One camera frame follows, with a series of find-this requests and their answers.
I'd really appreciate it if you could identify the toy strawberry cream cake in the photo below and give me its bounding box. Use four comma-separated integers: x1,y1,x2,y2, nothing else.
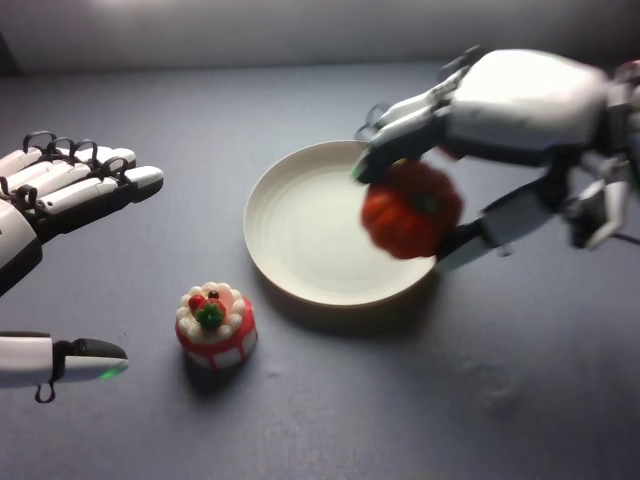
174,282,259,369

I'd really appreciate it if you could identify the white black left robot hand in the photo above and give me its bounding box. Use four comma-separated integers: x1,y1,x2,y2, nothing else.
0,130,165,404

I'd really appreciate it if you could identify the orange toy pumpkin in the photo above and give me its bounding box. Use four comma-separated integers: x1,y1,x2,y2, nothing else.
360,158,464,261

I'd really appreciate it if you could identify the round cream plate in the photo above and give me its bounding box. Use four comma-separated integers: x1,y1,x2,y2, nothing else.
243,140,442,309

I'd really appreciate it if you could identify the grey table cloth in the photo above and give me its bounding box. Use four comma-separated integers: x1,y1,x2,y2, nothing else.
0,59,640,480

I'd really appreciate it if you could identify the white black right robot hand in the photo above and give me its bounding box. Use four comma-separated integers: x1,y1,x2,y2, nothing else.
352,44,610,275

